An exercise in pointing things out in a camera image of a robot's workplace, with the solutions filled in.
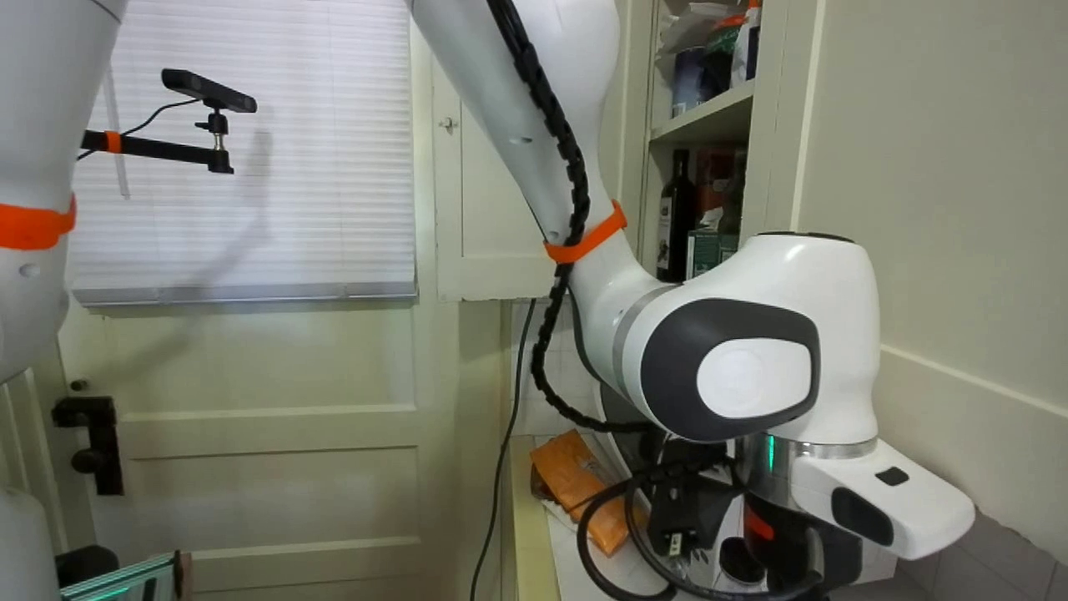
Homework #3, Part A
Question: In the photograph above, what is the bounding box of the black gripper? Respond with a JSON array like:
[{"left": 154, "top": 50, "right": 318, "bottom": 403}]
[{"left": 639, "top": 441, "right": 873, "bottom": 592}]

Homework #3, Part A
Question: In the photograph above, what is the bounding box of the orange box on counter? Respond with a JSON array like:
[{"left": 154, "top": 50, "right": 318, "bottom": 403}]
[{"left": 532, "top": 432, "right": 628, "bottom": 553}]

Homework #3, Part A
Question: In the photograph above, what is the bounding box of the dark bottle in cabinet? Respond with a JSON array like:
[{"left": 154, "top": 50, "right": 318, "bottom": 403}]
[{"left": 657, "top": 150, "right": 696, "bottom": 283}]

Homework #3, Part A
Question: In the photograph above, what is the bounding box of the closed cream cabinet door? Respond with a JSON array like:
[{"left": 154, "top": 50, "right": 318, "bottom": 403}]
[{"left": 744, "top": 0, "right": 1068, "bottom": 557}]

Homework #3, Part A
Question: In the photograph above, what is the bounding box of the white window blind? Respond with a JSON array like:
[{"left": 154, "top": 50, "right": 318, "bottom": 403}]
[{"left": 68, "top": 0, "right": 418, "bottom": 312}]

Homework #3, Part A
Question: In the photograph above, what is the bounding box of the black door latch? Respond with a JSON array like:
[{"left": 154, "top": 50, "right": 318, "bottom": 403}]
[{"left": 49, "top": 397, "right": 123, "bottom": 496}]

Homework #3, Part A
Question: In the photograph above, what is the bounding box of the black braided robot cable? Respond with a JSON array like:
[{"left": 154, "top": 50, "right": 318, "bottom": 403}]
[{"left": 485, "top": 0, "right": 714, "bottom": 601}]

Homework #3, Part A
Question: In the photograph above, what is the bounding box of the orange cable strap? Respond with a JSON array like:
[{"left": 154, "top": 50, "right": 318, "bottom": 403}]
[{"left": 539, "top": 202, "right": 632, "bottom": 268}]

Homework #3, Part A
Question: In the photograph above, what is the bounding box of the black camera on boom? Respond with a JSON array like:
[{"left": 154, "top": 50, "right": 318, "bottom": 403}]
[{"left": 74, "top": 67, "right": 259, "bottom": 177}]

